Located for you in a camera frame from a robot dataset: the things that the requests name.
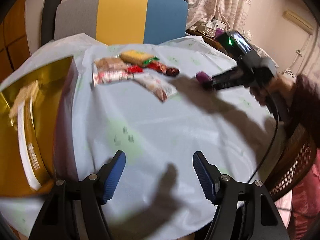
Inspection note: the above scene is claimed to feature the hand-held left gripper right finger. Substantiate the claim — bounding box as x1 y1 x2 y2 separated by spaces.
192 151 292 240

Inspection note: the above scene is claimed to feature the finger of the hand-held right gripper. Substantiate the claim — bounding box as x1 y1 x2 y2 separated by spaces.
212 70 244 91

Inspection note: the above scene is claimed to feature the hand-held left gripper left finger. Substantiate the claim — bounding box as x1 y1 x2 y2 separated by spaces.
29 151 126 240

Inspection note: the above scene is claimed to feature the purple snack packet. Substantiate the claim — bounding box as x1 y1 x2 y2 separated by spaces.
196 71 213 84

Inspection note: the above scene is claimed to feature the long red gold-print snack packet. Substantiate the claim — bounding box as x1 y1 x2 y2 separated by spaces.
147 62 167 73

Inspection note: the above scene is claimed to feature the dark red gold gift box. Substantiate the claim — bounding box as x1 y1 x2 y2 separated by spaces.
0 56 80 198

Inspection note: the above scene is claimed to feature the brown bread packet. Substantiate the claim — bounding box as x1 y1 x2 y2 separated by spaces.
94 56 128 72

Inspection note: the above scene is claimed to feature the person's right forearm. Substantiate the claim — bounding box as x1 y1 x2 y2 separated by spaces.
287 74 320 140

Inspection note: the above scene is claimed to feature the person's right hand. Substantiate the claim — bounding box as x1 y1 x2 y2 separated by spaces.
244 76 297 107

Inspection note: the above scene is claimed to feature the white air conditioner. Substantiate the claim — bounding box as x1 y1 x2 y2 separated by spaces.
282 10 314 34

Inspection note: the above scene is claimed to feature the light blue printed tablecloth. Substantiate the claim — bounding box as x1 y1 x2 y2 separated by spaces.
0 34 280 238

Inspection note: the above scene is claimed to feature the white long snack packet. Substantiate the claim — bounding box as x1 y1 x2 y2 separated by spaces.
134 74 177 102

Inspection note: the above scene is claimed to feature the pale patterned curtain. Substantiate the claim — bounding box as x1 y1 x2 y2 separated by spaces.
107 0 283 43

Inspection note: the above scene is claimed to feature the small red candy packet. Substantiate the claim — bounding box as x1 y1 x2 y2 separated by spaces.
125 65 144 75

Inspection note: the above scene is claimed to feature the brown wicker chair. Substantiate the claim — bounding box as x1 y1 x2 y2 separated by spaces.
265 122 318 202

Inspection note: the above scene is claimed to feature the yellow snack packet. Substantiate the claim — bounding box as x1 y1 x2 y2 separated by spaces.
121 50 160 67

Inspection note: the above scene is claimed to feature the white floral snack packet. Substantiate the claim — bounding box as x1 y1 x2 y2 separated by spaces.
91 69 135 85

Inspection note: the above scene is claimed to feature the pink patterned cloth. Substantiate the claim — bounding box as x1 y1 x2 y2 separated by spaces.
275 147 320 240

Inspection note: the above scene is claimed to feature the grey yellow blue chair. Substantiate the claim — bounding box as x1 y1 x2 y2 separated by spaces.
54 0 188 47

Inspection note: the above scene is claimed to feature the orange wooden cabinet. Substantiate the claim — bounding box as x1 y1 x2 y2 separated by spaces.
0 0 32 85

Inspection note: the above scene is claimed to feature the white wall pipe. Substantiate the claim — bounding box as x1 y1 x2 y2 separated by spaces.
295 34 312 57

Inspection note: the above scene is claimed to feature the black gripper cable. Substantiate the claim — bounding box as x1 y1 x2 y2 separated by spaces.
247 95 280 184

